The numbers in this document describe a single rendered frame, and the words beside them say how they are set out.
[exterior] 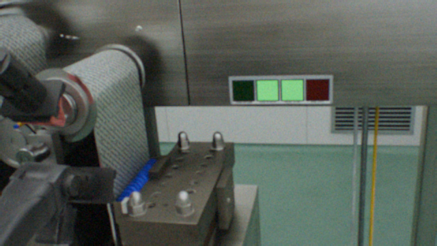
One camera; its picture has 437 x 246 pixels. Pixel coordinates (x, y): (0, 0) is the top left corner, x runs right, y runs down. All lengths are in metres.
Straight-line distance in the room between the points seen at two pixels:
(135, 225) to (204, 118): 2.85
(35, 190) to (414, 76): 0.83
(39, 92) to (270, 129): 3.00
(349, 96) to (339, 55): 0.10
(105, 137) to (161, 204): 0.18
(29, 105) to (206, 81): 0.50
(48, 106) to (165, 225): 0.31
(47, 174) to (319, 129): 3.07
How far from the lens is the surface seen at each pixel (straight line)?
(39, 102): 0.76
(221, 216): 1.02
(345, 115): 3.56
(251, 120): 3.62
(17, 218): 0.62
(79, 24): 1.21
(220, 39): 1.08
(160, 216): 0.88
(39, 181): 0.68
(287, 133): 3.63
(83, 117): 0.86
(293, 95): 1.08
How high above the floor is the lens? 1.48
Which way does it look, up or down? 19 degrees down
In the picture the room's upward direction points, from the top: 4 degrees counter-clockwise
